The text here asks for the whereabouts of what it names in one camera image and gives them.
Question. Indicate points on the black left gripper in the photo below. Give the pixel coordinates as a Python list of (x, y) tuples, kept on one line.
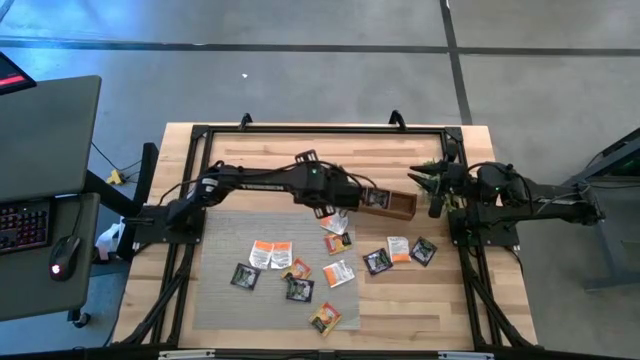
[(325, 187)]

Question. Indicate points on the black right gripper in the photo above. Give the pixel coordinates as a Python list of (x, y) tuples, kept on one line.
[(455, 180)]

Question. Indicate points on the white orange tea packet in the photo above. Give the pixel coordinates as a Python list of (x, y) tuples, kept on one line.
[(398, 249), (281, 256), (338, 274), (260, 255), (336, 225)]

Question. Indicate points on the yellow orange tea packet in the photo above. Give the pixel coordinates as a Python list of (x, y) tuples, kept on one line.
[(338, 243), (298, 270), (325, 319)]

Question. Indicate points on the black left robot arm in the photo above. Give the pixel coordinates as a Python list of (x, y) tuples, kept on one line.
[(260, 182)]

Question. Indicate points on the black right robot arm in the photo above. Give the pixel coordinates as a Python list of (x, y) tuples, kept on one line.
[(550, 202)]

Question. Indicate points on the green artificial plant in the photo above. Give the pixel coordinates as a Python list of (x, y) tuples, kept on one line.
[(448, 202)]

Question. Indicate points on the brown wooden compartment tray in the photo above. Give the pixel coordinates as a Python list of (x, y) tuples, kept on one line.
[(402, 205)]

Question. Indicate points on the grey woven placemat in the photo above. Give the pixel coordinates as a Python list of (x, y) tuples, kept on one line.
[(225, 310)]

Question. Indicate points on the grey metal cart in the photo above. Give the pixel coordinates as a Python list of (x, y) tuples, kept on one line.
[(615, 225)]

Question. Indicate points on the black desk leg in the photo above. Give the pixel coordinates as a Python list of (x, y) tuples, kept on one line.
[(149, 165)]

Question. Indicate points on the white plastic object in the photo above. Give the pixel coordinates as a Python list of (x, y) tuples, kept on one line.
[(107, 242)]

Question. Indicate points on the black computer mouse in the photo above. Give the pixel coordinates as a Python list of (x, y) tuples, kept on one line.
[(65, 257)]

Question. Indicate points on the grey two-tier desk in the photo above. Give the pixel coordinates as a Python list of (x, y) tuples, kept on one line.
[(45, 140)]

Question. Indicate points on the backlit black keyboard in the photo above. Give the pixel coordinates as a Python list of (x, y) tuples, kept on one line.
[(22, 225)]

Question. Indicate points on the black computer monitor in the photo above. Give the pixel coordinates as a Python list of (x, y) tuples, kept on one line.
[(10, 75)]

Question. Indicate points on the black frame hook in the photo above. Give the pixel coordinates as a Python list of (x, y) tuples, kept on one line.
[(246, 116), (400, 118)]

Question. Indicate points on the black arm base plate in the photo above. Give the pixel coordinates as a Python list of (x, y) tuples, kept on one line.
[(150, 232), (500, 237)]

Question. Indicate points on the white frame bracket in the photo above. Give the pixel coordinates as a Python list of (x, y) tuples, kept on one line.
[(465, 356), (186, 355)]

